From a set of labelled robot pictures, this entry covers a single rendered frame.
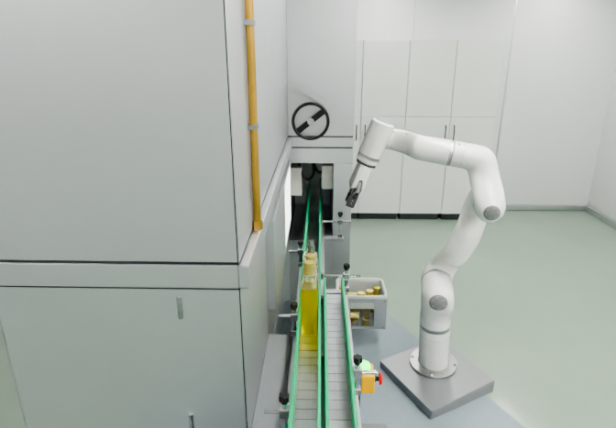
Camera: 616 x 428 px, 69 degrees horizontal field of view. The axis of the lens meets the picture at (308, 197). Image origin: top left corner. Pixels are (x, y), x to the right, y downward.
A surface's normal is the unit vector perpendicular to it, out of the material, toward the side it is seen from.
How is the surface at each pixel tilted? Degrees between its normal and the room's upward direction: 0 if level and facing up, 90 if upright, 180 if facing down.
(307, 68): 90
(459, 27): 90
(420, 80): 90
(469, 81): 90
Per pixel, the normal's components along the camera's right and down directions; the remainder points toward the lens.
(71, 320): -0.03, 0.31
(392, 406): 0.00, -0.95
